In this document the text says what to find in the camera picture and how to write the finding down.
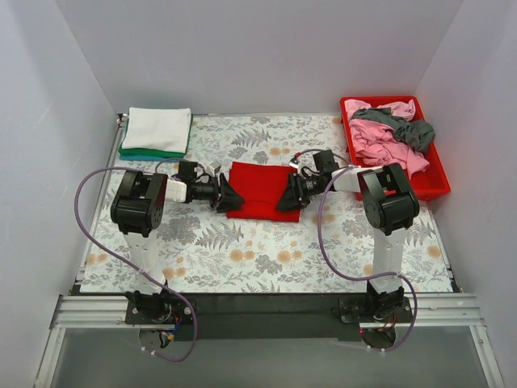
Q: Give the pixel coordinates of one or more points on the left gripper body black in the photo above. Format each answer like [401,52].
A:
[219,193]

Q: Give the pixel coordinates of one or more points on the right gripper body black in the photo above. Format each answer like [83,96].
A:
[299,187]

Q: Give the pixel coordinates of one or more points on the red t shirt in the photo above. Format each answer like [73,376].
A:
[261,187]

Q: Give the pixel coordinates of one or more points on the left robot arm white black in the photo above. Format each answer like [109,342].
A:
[137,210]

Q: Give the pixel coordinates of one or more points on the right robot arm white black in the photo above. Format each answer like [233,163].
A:
[390,206]

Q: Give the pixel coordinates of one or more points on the floral patterned table mat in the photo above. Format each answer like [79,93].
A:
[200,251]

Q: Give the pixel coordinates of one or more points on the folded white t shirt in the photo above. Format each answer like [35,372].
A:
[166,130]

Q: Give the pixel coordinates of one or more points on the folded teal t shirt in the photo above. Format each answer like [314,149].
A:
[147,158]

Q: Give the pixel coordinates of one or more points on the red plastic bin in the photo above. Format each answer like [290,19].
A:
[427,185]

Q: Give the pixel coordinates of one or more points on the grey t shirt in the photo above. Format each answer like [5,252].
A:
[417,134]

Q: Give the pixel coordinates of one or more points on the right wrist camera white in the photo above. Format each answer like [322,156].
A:
[294,161]

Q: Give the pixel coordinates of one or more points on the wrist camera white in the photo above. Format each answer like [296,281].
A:
[213,168]
[294,161]

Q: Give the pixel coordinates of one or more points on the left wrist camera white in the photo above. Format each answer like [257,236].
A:
[213,168]

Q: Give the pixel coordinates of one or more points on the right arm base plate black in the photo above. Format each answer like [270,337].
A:
[352,308]

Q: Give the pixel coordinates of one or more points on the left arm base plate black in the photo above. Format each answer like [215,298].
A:
[159,311]

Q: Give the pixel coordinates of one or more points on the aluminium frame rail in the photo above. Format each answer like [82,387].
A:
[96,311]

